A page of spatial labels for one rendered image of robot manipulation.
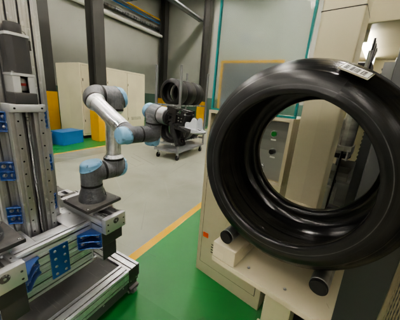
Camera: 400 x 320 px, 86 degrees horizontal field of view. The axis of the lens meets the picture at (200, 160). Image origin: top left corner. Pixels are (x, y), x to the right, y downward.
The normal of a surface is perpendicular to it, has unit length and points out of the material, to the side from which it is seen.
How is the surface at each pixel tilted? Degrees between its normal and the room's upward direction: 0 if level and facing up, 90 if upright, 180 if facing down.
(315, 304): 0
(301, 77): 79
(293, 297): 0
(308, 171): 90
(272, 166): 90
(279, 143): 90
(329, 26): 90
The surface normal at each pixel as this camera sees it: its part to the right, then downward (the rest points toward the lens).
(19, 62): 0.87, 0.20
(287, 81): -0.64, -0.02
